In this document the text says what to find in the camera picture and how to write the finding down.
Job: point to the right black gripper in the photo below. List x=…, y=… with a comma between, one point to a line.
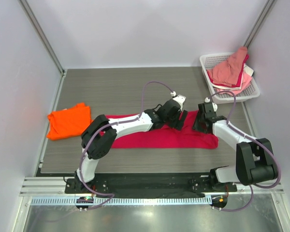
x=196, y=126

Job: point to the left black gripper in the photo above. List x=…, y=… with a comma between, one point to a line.
x=179, y=123

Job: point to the crimson red t shirt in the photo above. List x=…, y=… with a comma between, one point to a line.
x=167, y=137

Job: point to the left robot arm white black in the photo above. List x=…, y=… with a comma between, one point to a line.
x=99, y=136

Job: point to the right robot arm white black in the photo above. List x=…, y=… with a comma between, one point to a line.
x=254, y=159

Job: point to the salmon pink t shirt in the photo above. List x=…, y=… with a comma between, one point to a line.
x=228, y=73

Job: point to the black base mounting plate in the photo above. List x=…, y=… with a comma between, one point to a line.
x=148, y=183

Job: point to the white plastic basket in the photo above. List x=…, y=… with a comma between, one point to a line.
x=225, y=96

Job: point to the light pink t shirt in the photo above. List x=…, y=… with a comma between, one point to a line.
x=245, y=82

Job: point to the folded orange t shirt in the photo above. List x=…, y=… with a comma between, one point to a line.
x=69, y=123

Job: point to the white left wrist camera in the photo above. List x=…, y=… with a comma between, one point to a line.
x=180, y=99

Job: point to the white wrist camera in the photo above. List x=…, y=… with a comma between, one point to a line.
x=180, y=99
x=208, y=100

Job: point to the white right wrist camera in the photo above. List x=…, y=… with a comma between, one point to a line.
x=208, y=100

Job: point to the white slotted cable duct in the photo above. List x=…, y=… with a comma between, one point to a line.
x=87, y=201

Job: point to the right aluminium frame post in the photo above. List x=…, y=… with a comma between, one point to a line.
x=267, y=8

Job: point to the aluminium frame post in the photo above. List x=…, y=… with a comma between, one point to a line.
x=267, y=8
x=38, y=29

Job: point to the aluminium front rail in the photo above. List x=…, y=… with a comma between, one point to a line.
x=55, y=186

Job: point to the left aluminium frame post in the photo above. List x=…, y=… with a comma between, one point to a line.
x=38, y=29

